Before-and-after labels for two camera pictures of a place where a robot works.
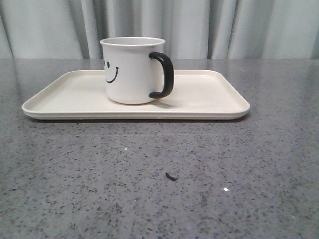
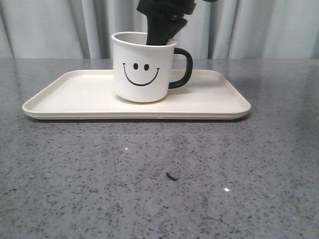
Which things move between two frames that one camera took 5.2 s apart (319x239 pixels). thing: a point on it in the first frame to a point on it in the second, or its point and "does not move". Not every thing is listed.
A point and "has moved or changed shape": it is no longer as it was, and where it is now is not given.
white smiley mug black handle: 136,69 has moved or changed shape
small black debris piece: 171,177 does not move
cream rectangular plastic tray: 197,94 does not move
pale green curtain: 192,29 does not move
